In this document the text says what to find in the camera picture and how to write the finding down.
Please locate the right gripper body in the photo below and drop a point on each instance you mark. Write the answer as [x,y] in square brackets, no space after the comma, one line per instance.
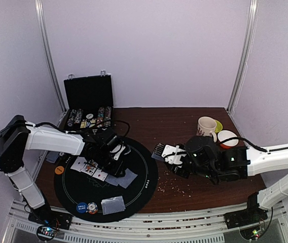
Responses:
[180,169]

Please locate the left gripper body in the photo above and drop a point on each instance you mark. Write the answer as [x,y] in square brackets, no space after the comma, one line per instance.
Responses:
[104,163]

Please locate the queen face-up playing card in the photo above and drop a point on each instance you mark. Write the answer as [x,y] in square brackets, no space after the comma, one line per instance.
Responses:
[89,168]

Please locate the red diamonds face-up card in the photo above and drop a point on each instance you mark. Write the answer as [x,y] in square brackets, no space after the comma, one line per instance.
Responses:
[100,175]

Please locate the ace face-up playing card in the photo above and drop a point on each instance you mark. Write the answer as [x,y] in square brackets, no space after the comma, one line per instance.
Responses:
[78,164]

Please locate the grey ridged card holder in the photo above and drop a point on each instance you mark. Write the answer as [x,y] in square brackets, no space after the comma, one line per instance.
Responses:
[158,152]

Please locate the grey face-down card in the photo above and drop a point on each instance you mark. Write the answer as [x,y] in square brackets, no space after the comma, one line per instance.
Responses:
[128,178]
[111,180]

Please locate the orange big blind button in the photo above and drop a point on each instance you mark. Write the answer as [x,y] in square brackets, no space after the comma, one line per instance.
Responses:
[59,170]

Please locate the red poker chip stack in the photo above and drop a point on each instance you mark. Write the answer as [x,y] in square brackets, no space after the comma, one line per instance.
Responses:
[92,208]

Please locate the blue small blind button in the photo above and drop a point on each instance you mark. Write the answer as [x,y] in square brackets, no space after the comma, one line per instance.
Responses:
[81,207]

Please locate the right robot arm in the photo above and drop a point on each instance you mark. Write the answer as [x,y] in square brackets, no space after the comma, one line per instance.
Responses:
[229,160]

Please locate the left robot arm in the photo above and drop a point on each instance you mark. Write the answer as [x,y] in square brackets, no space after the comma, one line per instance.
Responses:
[19,136]

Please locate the blue texas holdem card deck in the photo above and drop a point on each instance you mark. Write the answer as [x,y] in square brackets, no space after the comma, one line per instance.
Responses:
[90,123]

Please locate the white floral ceramic mug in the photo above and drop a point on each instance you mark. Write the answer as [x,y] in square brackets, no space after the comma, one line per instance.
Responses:
[206,127]

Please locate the orange white small bowl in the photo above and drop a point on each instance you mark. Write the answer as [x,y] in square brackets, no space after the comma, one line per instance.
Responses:
[224,135]

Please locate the lime green small bowl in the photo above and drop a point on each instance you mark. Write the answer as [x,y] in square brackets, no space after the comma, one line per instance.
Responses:
[219,126]

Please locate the white dealer button in case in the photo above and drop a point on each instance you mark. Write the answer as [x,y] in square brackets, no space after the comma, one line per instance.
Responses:
[89,116]

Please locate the black round poker mat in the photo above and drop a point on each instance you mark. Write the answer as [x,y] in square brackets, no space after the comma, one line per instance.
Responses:
[73,187]

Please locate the black poker chip case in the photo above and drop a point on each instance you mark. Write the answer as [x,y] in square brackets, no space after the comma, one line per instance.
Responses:
[89,94]

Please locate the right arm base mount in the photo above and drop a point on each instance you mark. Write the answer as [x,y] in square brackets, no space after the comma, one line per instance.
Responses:
[244,217]

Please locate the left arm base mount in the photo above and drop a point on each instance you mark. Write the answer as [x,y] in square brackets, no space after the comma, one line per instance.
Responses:
[54,219]

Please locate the right aluminium frame post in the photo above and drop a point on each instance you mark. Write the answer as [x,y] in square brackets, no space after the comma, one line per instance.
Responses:
[246,49]

